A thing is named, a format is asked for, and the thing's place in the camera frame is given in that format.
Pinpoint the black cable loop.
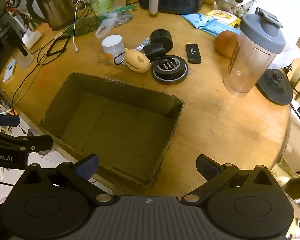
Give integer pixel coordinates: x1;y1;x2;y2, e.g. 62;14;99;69
12;27;73;111

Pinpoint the black cube adapter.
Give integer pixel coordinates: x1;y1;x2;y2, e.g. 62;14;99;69
143;42;166;62

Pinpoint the black tape roll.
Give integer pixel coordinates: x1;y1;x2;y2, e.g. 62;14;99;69
151;55;189;85

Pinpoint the green mesh produce bag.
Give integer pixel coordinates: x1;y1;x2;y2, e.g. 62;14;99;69
64;16;102;37

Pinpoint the green label can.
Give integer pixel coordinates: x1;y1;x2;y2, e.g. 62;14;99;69
89;0;114;16

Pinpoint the white cup device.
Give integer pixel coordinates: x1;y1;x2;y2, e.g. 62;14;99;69
0;14;33;69

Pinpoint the glass bowl with clutter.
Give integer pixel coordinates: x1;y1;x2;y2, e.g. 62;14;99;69
215;0;256;18

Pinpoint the black kettle base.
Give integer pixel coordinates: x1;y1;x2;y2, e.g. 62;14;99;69
256;69;293;106

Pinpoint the patterned grey pen stick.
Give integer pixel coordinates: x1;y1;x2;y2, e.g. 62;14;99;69
136;38;151;51

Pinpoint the black rectangular case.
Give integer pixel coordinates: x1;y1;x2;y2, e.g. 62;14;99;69
186;43;202;64

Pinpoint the brown cardboard box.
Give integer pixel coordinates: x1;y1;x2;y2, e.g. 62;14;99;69
40;73;184;187

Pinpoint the yellow wipes pack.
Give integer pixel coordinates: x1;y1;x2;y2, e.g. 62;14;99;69
205;9;241;27

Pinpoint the black round plug adapter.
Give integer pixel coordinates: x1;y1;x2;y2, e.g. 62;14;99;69
158;58;180;71

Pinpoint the shaker bottle grey lid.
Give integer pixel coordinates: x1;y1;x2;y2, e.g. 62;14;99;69
223;7;286;95

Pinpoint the orange-brown apple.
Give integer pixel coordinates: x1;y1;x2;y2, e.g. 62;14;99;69
214;30;238;58

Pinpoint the white tissue box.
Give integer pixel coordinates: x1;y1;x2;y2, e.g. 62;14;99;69
22;29;42;50

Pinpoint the white lidded jar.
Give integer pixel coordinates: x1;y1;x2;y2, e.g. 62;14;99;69
101;34;125;65

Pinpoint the steel electric kettle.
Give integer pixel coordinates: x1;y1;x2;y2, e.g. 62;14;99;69
26;0;75;31

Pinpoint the clear plastic bag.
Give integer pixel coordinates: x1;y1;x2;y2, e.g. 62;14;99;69
95;11;133;38

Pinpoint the black cylinder case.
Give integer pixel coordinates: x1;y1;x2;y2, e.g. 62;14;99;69
150;29;173;53

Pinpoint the blue wipes pack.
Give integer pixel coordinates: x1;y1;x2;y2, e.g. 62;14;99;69
181;13;214;29
201;19;240;37

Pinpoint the white usb cable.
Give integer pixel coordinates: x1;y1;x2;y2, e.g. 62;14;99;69
53;0;87;54

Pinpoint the yellow bear case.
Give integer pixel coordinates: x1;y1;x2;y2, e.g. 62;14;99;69
113;48;151;74

